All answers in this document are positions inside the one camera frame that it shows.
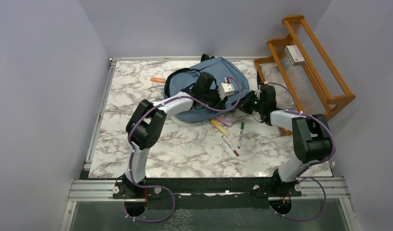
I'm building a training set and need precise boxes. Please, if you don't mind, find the green marker pen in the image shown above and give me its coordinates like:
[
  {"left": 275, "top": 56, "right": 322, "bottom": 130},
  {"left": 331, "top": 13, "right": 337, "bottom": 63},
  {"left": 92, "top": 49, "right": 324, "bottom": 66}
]
[{"left": 238, "top": 122, "right": 245, "bottom": 149}]

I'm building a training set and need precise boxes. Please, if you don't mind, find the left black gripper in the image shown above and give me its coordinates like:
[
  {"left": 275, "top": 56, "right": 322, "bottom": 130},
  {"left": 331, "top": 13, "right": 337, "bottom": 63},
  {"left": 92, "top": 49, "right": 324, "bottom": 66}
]
[{"left": 201, "top": 85, "right": 227, "bottom": 112}]

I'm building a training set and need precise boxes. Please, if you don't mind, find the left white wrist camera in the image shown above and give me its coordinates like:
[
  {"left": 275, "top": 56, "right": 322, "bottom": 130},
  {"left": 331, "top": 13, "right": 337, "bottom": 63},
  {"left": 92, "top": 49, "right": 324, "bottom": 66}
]
[{"left": 218, "top": 83, "right": 235, "bottom": 100}]

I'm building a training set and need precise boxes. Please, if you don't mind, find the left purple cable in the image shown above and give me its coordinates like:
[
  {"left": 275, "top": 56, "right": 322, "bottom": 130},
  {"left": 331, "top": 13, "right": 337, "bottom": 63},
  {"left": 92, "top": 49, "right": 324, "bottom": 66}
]
[{"left": 123, "top": 77, "right": 242, "bottom": 223}]

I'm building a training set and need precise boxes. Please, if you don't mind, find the orange wooden rack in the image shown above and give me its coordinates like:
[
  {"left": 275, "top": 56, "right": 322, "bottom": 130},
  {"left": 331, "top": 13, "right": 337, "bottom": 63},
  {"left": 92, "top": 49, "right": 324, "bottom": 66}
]
[{"left": 254, "top": 15, "right": 355, "bottom": 120}]

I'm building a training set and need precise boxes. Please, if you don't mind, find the pink highlighter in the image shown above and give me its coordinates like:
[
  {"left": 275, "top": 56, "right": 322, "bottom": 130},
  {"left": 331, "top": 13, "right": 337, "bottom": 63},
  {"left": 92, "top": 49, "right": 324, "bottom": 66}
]
[{"left": 214, "top": 115, "right": 232, "bottom": 127}]

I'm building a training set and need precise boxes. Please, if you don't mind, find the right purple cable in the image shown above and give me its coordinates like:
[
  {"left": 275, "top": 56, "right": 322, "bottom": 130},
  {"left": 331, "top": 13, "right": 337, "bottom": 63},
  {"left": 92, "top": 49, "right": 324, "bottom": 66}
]
[{"left": 265, "top": 82, "right": 336, "bottom": 221}]

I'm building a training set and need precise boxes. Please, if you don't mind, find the red marker pen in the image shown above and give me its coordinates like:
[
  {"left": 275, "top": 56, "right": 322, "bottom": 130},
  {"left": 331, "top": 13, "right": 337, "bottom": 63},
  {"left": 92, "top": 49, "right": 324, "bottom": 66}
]
[{"left": 221, "top": 135, "right": 239, "bottom": 156}]

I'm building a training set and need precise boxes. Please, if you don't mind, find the blue student backpack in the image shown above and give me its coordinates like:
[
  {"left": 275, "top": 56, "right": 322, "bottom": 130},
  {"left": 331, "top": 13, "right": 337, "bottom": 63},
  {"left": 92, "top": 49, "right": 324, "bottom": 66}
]
[{"left": 163, "top": 55, "right": 251, "bottom": 122}]

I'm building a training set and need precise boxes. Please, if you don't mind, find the purple cable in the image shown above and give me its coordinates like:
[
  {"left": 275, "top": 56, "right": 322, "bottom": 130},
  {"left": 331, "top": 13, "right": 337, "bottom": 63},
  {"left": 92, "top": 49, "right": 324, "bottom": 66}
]
[
  {"left": 265, "top": 82, "right": 336, "bottom": 221},
  {"left": 123, "top": 77, "right": 242, "bottom": 223}
]

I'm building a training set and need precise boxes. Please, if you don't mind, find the yellow orange highlighter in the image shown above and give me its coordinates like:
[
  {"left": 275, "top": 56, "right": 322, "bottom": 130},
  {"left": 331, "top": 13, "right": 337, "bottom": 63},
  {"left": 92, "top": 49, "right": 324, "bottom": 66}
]
[{"left": 210, "top": 119, "right": 229, "bottom": 137}]

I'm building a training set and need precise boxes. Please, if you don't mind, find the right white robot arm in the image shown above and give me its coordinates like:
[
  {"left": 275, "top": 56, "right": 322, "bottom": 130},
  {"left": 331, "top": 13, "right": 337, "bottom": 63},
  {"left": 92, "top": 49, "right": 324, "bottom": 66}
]
[{"left": 237, "top": 84, "right": 336, "bottom": 196}]

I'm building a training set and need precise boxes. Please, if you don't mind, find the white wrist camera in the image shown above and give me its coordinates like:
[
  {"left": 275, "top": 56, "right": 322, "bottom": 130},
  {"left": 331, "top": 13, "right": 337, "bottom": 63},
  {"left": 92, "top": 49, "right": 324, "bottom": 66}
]
[
  {"left": 218, "top": 83, "right": 235, "bottom": 100},
  {"left": 254, "top": 88, "right": 261, "bottom": 100}
]

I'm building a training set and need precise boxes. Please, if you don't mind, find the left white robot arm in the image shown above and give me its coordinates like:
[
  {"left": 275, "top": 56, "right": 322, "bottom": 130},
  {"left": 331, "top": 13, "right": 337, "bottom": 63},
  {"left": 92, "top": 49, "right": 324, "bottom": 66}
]
[{"left": 122, "top": 72, "right": 235, "bottom": 198}]

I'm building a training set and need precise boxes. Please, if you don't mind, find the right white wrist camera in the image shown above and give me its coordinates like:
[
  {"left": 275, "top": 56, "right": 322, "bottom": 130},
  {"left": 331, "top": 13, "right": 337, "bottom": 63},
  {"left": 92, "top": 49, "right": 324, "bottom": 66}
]
[{"left": 254, "top": 88, "right": 261, "bottom": 100}]

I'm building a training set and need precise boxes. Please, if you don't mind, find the small white box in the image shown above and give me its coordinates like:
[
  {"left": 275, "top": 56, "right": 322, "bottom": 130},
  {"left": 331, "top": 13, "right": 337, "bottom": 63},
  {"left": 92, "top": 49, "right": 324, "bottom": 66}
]
[{"left": 285, "top": 45, "right": 305, "bottom": 66}]

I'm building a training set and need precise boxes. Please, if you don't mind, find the black metal base rail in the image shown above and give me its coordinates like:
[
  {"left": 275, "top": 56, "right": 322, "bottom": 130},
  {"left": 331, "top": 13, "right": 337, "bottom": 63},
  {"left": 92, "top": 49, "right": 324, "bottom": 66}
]
[{"left": 112, "top": 177, "right": 301, "bottom": 210}]

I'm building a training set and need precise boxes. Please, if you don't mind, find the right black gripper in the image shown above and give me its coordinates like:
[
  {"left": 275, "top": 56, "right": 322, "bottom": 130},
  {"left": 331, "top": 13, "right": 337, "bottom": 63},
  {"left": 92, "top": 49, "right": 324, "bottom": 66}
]
[{"left": 232, "top": 90, "right": 265, "bottom": 115}]

